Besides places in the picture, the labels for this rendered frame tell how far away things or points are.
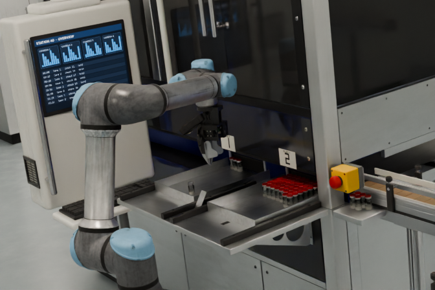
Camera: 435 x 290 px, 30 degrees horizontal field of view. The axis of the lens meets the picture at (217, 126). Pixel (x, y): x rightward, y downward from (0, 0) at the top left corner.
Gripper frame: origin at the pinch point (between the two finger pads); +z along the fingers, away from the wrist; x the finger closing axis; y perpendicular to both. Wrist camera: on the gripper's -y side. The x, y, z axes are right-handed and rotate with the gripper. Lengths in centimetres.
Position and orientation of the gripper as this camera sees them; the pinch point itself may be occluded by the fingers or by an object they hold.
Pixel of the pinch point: (208, 160)
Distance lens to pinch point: 279.6
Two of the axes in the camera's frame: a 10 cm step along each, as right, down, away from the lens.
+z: 1.0, 9.6, 2.6
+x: 4.9, -2.7, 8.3
